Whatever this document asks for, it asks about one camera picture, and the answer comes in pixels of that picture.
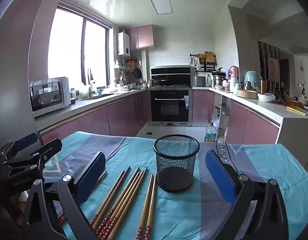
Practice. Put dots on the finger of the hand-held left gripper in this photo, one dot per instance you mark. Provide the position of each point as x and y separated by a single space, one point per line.
50 148
26 140

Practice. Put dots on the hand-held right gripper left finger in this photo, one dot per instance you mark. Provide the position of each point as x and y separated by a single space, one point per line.
91 175

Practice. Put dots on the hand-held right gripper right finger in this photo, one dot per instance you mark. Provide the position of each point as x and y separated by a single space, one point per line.
219 177

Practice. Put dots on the bunch of wooden chopsticks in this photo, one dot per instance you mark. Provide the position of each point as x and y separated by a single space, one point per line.
124 197

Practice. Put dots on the black mesh utensil holder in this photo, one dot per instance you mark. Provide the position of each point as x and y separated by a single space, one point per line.
176 165

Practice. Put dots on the plastic oil bottle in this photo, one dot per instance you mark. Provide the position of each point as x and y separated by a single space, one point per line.
211 133

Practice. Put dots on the white microwave oven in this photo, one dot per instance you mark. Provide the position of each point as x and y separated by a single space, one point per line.
47 97

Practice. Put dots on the blue grey printed tablecloth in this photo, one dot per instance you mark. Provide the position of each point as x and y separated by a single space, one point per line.
184 212

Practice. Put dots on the pink lower kitchen cabinets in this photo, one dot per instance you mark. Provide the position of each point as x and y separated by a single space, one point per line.
251 127
93 122

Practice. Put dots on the glass jar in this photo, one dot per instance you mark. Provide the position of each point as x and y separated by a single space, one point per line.
72 96

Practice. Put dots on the grey refrigerator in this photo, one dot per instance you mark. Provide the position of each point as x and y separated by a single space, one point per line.
11 80

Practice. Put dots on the black built-in oven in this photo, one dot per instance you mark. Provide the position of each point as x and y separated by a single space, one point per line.
170 107

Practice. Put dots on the round bamboo steamer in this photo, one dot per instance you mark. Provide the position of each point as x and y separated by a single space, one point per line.
246 93

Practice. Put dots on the white plastic bag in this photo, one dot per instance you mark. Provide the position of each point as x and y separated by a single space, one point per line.
266 97

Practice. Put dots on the steel stockpot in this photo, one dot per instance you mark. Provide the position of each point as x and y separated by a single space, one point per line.
217 81

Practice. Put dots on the gas stove top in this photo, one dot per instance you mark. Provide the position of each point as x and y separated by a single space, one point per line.
180 85

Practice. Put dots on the brown tumbler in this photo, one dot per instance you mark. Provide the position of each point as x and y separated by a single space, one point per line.
263 86

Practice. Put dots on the kitchen window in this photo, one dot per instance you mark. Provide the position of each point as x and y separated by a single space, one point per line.
68 47

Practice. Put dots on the yellow flat packet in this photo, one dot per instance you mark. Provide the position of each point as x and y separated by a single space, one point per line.
296 110

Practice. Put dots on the green plastic covered appliance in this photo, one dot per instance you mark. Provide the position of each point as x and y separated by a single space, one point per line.
251 80

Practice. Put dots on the pink thermos kettle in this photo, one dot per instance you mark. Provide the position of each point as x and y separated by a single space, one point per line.
234 73

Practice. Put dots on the hanging black frying pan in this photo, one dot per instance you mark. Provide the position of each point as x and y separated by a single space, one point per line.
137 73

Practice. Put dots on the black range hood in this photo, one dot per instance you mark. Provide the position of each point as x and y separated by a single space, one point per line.
170 70

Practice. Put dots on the wooden cutting board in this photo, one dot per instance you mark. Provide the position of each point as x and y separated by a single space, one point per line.
209 57

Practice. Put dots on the ceiling light panel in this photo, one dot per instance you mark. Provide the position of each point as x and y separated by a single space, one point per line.
161 5

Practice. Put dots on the black wall rack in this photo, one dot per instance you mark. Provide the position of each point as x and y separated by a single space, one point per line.
206 66

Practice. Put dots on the brown wall painting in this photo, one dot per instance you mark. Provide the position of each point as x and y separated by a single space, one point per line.
272 68

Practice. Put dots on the white wall water heater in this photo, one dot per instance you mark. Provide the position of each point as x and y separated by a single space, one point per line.
124 43

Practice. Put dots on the pink upper wall cabinet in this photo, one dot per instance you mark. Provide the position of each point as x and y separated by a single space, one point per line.
144 36

